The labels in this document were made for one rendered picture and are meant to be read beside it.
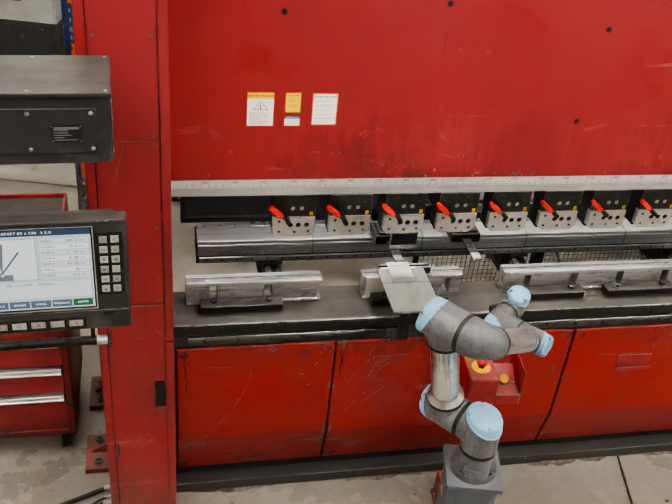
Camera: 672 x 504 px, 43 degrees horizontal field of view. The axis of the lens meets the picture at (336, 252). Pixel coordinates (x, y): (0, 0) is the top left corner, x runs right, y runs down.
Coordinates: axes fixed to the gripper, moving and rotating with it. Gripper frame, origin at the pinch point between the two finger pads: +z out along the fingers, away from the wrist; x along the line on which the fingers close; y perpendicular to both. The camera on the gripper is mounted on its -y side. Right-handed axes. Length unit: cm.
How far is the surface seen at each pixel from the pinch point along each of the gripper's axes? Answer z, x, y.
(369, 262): 149, -5, -143
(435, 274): 6.9, -13.1, -34.7
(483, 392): 17.4, -0.1, 10.4
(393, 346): 24.9, -29.1, -13.8
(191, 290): 7, -105, -28
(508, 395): 19.0, 9.7, 11.1
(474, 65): -73, -13, -62
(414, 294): -1.8, -25.2, -19.9
